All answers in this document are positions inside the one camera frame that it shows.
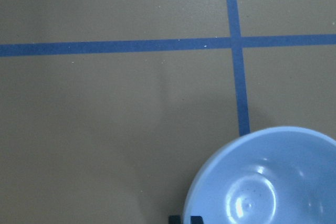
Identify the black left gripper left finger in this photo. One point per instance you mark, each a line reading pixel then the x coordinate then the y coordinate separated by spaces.
pixel 174 219

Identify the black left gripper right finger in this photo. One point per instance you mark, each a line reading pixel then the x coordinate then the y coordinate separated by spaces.
pixel 196 220

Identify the blue bowl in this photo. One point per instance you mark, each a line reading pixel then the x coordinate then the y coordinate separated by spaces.
pixel 276 175

